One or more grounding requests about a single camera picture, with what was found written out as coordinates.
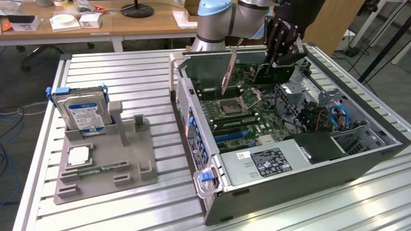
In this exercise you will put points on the small white labelled box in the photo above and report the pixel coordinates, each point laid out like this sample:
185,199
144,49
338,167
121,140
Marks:
89,21

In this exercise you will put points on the black graphics card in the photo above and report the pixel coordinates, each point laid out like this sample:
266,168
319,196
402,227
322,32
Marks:
282,77

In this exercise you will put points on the metal disk bay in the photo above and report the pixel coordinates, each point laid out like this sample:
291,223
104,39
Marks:
290,90

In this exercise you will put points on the orange cardboard box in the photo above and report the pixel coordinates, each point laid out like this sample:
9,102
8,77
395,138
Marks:
4,25

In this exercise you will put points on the brown cardboard box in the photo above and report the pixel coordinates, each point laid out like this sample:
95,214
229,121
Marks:
191,6

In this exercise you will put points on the perforated metal drive cage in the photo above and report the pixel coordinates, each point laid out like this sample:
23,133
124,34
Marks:
366,138

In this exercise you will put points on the blue case latch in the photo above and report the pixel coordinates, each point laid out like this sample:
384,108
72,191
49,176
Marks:
205,177

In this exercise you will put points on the clear bag of parts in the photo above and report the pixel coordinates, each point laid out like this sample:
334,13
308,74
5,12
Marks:
84,6

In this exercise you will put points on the white tape roll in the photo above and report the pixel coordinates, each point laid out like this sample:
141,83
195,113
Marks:
60,2

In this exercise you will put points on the blue slot retainer clips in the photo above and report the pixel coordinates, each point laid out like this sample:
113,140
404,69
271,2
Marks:
193,122

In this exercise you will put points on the black office chair base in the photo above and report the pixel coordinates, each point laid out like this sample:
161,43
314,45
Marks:
40,50

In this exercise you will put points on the wooden cabinet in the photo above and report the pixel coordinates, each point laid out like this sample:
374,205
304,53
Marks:
336,19

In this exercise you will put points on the black pole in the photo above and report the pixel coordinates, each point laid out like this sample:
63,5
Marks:
384,49

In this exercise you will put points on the CPU socket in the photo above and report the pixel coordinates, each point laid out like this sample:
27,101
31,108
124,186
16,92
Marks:
231,107

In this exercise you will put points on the white round holder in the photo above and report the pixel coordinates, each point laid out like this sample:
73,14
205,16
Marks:
65,22

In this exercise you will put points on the wooden desk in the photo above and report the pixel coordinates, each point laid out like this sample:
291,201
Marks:
39,34

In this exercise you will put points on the blue expansion slot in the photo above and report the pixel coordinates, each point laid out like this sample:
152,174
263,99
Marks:
231,136

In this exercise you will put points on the grey cup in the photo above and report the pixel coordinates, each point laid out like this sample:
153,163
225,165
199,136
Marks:
44,3

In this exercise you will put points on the grey power supply unit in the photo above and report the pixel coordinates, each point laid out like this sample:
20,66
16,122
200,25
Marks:
237,173

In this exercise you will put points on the hard disk blue bracket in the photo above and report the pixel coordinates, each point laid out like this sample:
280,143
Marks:
83,115

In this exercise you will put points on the green motherboard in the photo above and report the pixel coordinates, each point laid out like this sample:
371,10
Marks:
272,120

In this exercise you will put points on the silver CPU chip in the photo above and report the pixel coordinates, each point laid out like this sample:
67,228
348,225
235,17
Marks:
79,156

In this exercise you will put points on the white paper stack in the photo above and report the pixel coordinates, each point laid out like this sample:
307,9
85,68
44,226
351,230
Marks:
183,20

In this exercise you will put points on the white box black top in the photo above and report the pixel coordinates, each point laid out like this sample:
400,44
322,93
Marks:
25,25

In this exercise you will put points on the metal socket cover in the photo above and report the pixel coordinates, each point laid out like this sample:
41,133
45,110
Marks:
251,96

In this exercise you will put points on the green RAM stick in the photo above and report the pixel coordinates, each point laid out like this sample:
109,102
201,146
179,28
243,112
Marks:
92,169

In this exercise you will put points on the black lamp base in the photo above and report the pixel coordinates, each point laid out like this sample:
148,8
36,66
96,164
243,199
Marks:
137,11

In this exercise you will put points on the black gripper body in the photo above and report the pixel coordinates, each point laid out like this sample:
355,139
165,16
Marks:
302,12

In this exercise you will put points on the white pedestal unit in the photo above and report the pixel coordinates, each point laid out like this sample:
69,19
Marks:
342,41

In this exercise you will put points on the open grey PC case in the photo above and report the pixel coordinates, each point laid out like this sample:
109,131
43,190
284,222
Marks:
288,192

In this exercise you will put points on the silver chipset heatsink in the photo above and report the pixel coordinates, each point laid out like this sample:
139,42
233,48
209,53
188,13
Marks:
266,140

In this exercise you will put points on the grey parts rack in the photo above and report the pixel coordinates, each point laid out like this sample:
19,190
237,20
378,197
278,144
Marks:
105,154

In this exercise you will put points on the black power adapter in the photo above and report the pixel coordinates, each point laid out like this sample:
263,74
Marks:
352,52

